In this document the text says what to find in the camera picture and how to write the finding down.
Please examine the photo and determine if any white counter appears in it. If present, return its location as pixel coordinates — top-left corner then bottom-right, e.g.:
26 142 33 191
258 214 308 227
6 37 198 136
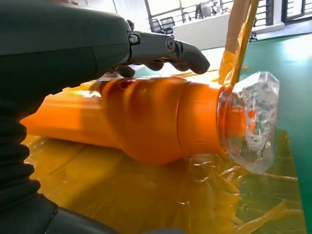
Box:
172 12 231 51

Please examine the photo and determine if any black office chair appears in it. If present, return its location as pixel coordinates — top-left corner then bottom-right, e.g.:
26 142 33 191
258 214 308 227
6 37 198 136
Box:
159 16 177 35
148 17 163 35

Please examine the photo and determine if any yellow plastic wrapped board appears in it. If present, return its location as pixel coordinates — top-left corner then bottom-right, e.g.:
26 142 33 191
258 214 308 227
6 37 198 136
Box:
21 0 308 234

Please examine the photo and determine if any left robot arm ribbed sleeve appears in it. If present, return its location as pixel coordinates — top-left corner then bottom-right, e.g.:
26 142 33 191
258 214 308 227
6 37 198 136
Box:
0 105 42 213

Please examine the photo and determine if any orange bottle with clear cap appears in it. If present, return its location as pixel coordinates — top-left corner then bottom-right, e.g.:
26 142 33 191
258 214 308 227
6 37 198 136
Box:
20 71 280 176

